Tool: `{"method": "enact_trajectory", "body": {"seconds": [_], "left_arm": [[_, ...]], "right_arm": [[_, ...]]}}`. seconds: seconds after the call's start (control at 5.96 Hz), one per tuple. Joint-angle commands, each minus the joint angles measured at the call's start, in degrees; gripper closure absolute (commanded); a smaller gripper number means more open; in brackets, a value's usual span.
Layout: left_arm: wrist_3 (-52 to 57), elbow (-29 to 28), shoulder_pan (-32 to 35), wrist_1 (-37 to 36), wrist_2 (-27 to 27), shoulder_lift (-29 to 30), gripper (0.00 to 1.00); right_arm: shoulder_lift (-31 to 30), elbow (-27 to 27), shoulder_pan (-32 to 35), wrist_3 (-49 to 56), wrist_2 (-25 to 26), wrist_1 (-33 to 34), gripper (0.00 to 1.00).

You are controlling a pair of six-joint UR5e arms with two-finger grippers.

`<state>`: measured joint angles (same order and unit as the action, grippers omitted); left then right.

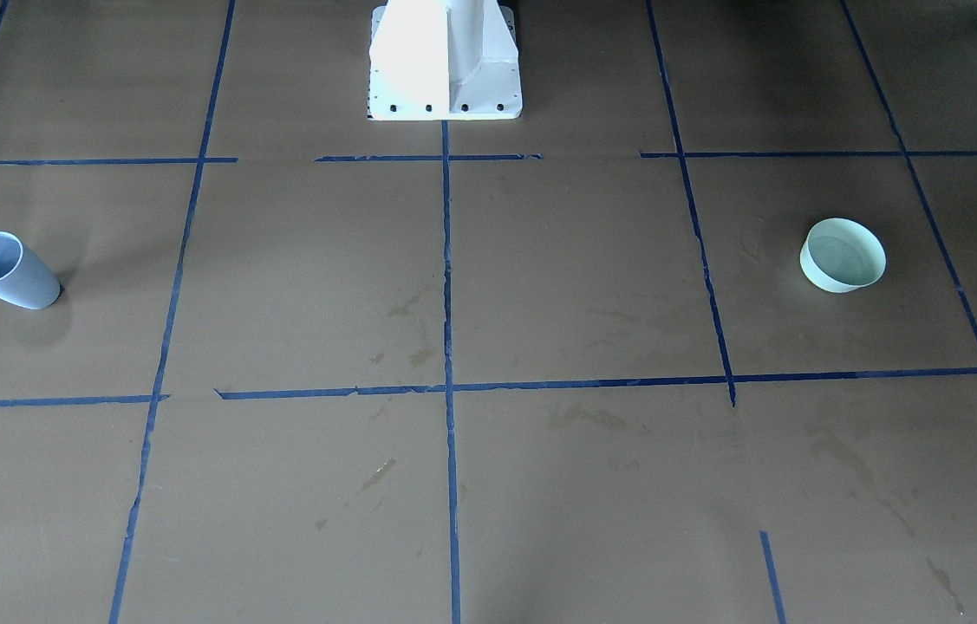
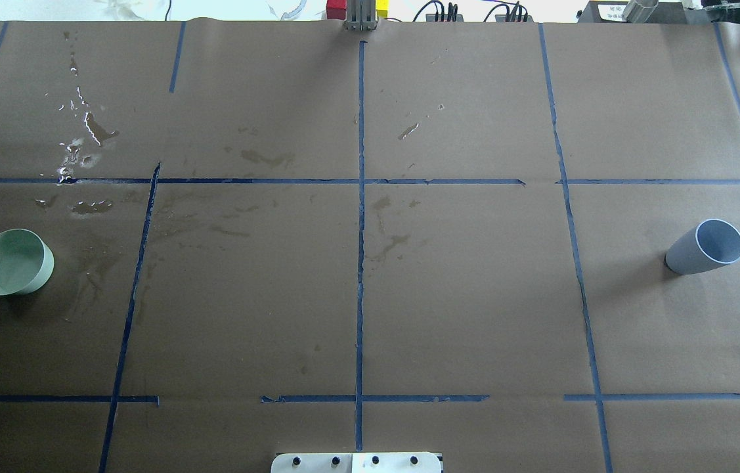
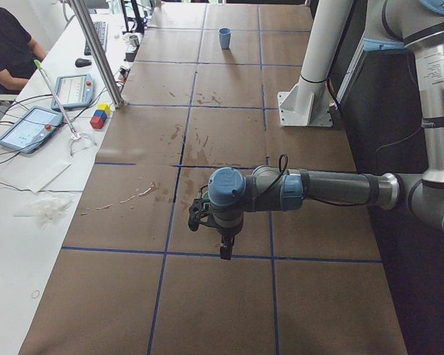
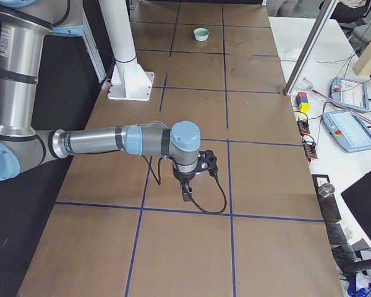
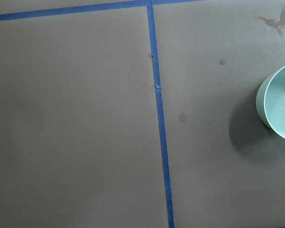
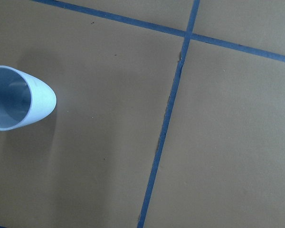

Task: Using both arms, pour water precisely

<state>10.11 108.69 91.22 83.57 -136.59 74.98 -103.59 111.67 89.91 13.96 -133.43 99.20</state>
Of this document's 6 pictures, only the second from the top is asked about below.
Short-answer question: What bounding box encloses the blue plastic cup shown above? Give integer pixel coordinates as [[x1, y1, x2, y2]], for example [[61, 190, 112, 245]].
[[664, 219, 740, 275]]

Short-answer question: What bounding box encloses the light green bowl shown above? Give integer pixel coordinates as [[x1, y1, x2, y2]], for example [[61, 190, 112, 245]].
[[0, 229, 54, 296]]

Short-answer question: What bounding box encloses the red block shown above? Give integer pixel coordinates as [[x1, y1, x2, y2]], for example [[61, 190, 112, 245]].
[[325, 0, 347, 20]]

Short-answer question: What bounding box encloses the yellow block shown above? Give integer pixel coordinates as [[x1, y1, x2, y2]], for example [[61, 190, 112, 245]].
[[376, 0, 390, 18]]

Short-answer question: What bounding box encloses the metal cylinder weight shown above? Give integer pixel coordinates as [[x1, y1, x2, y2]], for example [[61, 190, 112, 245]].
[[621, 0, 660, 24]]

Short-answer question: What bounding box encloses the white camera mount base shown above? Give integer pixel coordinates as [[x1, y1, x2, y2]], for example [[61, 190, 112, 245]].
[[270, 451, 445, 472]]

